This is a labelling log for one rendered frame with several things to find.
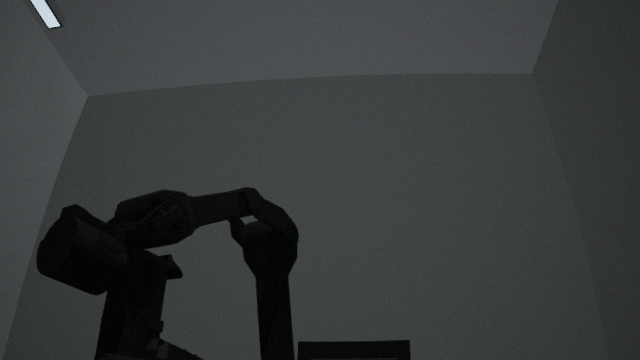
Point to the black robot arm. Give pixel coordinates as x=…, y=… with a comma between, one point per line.
x=96, y=256

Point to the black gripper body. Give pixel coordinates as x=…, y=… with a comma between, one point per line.
x=125, y=331

